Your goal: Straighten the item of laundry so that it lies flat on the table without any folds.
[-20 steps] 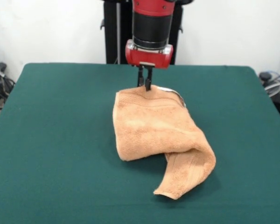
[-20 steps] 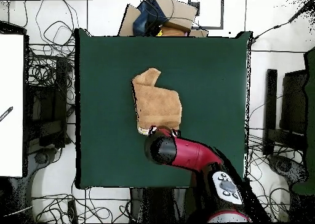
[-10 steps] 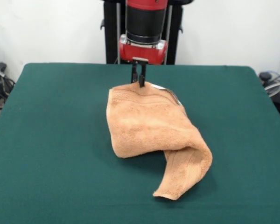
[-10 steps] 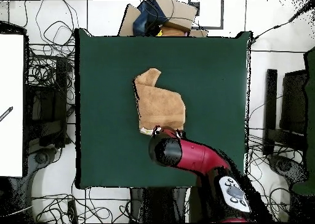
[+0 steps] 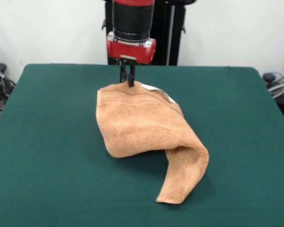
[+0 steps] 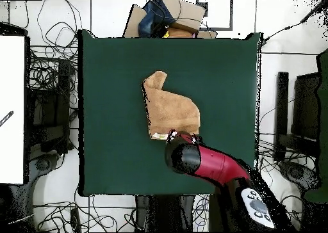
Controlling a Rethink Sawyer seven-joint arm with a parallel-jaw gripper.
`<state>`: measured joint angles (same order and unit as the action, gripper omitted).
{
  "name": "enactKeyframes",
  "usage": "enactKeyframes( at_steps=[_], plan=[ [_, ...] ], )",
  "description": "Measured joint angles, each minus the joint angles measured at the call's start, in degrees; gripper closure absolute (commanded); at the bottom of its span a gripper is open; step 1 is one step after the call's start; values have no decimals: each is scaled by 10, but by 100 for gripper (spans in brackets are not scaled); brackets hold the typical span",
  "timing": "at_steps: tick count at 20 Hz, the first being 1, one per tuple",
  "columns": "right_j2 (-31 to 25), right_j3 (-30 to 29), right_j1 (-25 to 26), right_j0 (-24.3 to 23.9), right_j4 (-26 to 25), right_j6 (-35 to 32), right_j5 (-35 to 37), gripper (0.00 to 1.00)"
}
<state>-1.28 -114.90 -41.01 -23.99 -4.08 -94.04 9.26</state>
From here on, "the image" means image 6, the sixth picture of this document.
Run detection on tan terry towel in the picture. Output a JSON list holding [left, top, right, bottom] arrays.
[[142, 70, 201, 141]]

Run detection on black equipment cart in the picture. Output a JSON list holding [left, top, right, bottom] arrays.
[[26, 58, 78, 154]]

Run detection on black cable bundle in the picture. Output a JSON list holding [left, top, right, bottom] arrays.
[[257, 133, 318, 231], [33, 194, 138, 232], [25, 0, 81, 111]]

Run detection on blue jeans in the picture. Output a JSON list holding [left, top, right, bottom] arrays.
[[138, 0, 177, 38]]

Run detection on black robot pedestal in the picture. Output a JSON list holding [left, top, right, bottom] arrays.
[[135, 195, 195, 232]]

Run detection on black label strip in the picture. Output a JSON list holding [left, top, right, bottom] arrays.
[[0, 110, 14, 127]]

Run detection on dark green table cloth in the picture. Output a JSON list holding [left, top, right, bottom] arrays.
[[77, 29, 263, 198]]

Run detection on black power strip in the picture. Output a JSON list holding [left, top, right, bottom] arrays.
[[70, 208, 81, 232]]

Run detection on brown cardboard box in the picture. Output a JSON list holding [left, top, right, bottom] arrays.
[[122, 0, 218, 39]]

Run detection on black cable with connector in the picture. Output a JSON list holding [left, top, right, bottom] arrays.
[[261, 0, 328, 47]]

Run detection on brown folded garment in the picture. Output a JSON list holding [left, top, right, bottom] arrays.
[[165, 25, 199, 38]]

